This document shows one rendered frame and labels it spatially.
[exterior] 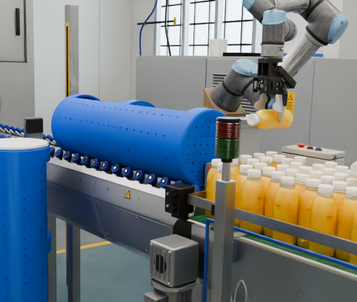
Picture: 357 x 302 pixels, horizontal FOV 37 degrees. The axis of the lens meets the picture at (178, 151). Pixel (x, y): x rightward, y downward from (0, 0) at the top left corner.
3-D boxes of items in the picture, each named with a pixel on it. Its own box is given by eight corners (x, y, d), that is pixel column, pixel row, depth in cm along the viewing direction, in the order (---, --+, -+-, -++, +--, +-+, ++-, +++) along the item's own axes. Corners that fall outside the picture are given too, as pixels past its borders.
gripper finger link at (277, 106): (271, 123, 179) (265, 95, 179) (281, 121, 183) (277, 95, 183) (278, 121, 176) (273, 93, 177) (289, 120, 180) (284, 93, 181)
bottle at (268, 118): (296, 121, 187) (265, 123, 175) (283, 132, 191) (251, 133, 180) (288, 105, 189) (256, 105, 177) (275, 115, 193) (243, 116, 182)
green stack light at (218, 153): (226, 154, 141) (227, 135, 140) (244, 157, 137) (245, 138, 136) (209, 156, 137) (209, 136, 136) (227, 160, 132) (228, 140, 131)
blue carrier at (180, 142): (100, 153, 266) (104, 95, 263) (232, 186, 203) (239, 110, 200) (48, 154, 247) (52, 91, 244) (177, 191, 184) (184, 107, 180)
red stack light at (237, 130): (227, 135, 140) (227, 120, 140) (245, 138, 136) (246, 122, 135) (209, 136, 136) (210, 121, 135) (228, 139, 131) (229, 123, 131)
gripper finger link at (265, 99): (247, 117, 186) (254, 91, 183) (258, 116, 190) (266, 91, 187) (254, 120, 184) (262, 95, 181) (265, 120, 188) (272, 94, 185)
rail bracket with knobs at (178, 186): (183, 211, 182) (184, 181, 181) (198, 216, 177) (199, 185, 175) (161, 216, 176) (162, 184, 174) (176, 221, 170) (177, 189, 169)
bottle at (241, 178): (232, 221, 171) (234, 168, 169) (253, 222, 171) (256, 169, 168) (232, 227, 165) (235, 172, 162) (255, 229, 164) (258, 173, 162)
